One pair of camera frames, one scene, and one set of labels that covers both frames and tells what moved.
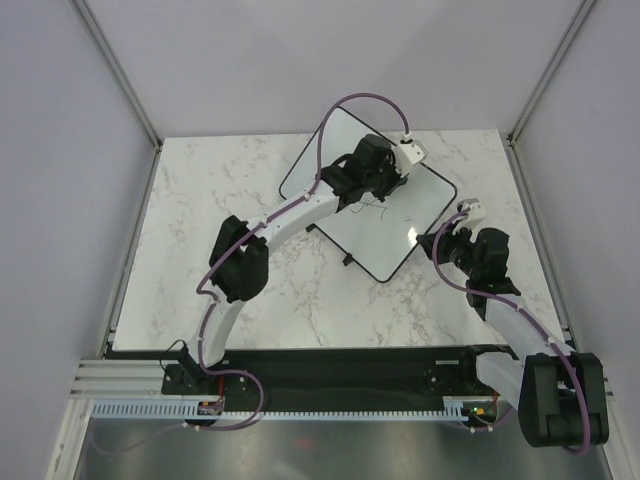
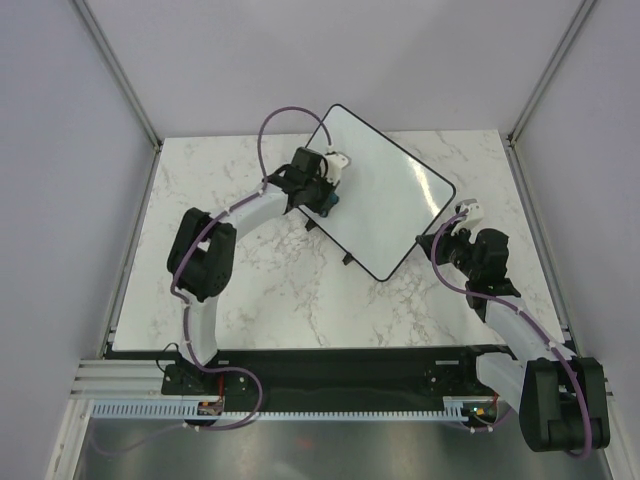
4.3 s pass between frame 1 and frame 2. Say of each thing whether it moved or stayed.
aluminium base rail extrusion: stayed
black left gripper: moved
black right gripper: stayed
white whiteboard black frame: stayed
